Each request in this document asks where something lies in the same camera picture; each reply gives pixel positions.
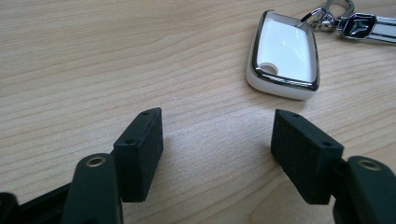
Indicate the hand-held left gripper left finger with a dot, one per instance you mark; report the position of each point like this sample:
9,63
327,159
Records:
140,158

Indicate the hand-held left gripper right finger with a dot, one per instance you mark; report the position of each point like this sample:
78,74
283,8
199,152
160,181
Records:
305,155

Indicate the white car key case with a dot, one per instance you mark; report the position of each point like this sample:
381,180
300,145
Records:
285,54

